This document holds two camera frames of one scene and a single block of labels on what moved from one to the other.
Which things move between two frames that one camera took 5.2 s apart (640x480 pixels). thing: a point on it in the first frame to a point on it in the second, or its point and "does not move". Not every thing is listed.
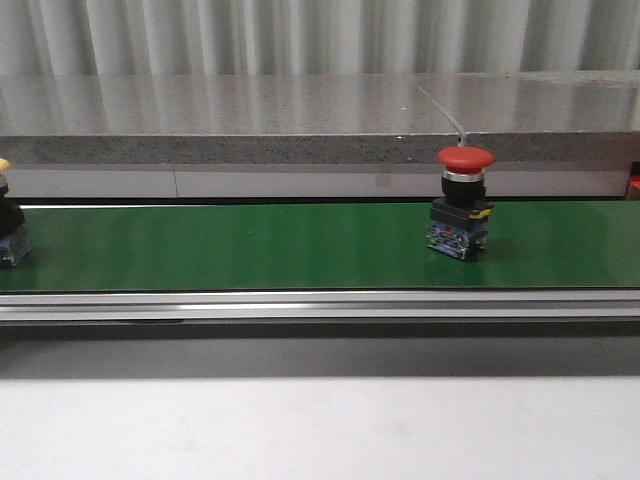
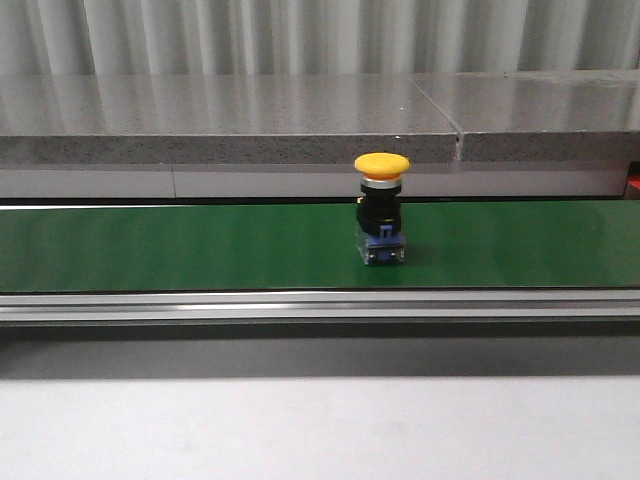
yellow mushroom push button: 14,245 to 379,231
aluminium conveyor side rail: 319,307 does not move
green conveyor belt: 185,247 does not move
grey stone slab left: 221,119 does not move
